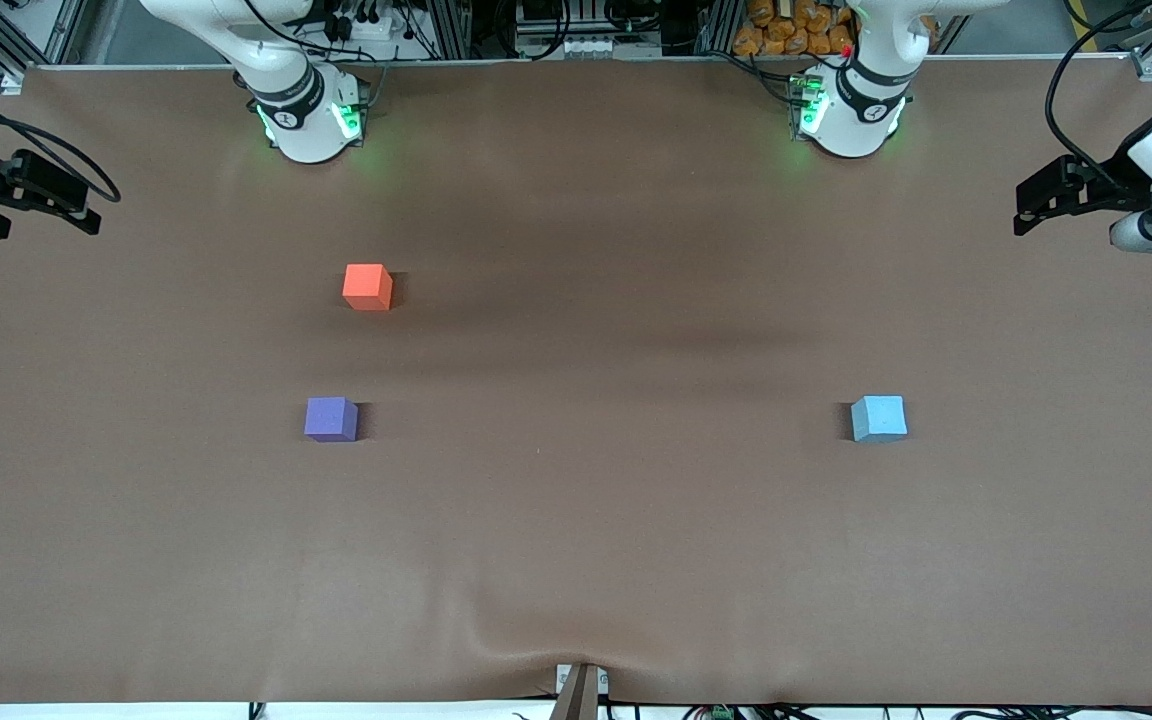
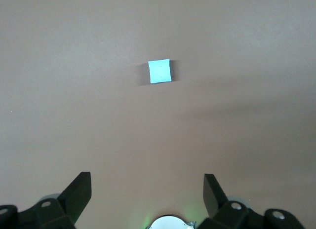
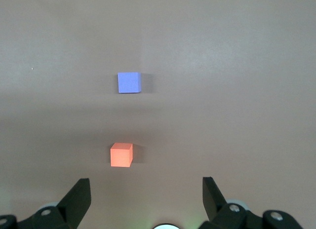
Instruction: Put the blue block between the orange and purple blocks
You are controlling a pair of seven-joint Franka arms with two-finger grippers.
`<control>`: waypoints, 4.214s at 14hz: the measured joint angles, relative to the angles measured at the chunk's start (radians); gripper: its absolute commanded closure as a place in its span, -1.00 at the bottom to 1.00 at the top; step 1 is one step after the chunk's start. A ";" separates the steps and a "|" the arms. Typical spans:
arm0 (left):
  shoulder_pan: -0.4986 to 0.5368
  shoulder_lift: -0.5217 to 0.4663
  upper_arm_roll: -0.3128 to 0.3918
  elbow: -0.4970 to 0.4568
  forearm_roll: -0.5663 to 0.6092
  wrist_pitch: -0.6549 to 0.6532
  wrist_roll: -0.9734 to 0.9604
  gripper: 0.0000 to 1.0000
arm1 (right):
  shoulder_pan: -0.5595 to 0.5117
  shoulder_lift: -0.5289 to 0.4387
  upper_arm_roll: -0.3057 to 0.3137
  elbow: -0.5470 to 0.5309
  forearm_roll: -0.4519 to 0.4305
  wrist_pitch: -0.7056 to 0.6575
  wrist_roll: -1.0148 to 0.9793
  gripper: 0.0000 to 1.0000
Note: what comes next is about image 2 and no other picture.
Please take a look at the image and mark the light blue foam block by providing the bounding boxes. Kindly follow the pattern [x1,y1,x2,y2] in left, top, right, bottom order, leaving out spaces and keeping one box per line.
[148,58,172,84]

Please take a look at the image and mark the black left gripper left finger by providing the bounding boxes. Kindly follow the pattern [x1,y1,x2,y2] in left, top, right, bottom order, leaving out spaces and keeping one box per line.
[0,172,92,229]

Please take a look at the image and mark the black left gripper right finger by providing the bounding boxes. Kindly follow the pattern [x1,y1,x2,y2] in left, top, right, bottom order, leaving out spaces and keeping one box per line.
[197,174,303,229]

